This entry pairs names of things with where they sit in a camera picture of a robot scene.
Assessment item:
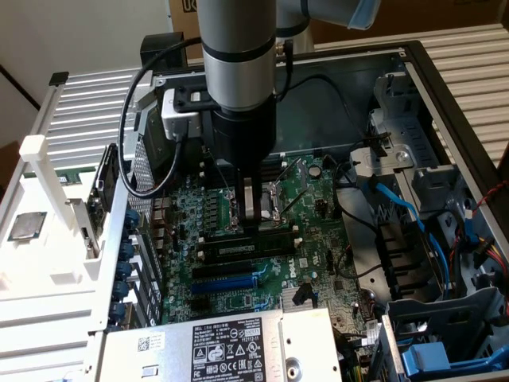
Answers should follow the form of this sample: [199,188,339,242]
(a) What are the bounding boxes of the printed cardboard box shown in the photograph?
[169,0,204,60]

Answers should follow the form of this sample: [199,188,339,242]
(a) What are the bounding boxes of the black plastic air shroud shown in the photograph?
[375,221,433,302]

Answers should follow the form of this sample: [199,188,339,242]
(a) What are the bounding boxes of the silver CPU chip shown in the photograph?
[6,212,48,243]

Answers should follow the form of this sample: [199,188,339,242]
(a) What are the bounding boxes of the blue disk bay latch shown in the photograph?
[400,341,453,376]

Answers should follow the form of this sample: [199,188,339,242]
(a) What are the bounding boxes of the yellow and red power wires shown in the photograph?
[475,234,509,266]

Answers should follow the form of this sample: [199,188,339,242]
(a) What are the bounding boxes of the long black expansion slot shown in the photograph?
[192,260,255,281]

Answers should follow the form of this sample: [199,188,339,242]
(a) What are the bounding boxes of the green RAM stick white label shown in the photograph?
[197,232,296,256]

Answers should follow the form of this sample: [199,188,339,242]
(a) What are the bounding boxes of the metal locking lever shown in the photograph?
[280,185,309,216]
[274,157,303,185]

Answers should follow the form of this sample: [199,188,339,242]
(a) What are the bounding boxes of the red and black twisted wire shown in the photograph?
[464,181,509,218]

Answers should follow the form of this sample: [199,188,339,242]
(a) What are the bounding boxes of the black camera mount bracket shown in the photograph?
[173,85,220,113]

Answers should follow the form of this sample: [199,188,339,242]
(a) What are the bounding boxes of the white parts rack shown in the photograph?
[0,134,134,306]

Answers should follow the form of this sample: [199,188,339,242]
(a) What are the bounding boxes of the CPU socket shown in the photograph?
[224,181,289,234]

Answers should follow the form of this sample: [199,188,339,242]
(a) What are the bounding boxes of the silver power supply unit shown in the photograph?
[93,306,344,382]

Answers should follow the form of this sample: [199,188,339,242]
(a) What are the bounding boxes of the blue expansion slot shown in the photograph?
[189,274,258,296]

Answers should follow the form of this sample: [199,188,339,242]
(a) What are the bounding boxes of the blue flat data wire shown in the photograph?
[425,228,458,298]
[364,173,427,234]
[463,214,480,255]

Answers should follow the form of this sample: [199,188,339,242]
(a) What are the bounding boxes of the black camera cable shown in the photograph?
[119,37,204,200]

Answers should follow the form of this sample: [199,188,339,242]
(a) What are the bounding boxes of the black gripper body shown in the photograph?
[210,97,278,178]

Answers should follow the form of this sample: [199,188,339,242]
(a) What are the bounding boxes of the grey disk bay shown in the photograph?
[381,286,509,382]

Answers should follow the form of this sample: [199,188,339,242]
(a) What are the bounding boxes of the plain cardboard box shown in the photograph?
[309,0,509,43]

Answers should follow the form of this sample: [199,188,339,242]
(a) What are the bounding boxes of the open PC case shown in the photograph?
[89,39,509,382]

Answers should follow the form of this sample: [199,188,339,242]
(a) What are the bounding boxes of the green Dell motherboard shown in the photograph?
[153,153,385,333]

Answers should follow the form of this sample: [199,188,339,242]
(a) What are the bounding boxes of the silver chipset heatsink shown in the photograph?
[281,285,319,308]

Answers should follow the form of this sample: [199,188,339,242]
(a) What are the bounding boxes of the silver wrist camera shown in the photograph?
[161,89,204,140]

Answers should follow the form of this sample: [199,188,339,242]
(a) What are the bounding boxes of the black graphics card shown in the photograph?
[65,142,123,259]

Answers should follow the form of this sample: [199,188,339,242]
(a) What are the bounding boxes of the black wrist connector cable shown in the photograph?
[274,38,296,101]

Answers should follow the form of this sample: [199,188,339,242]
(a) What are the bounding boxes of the black box device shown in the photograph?
[140,33,188,69]

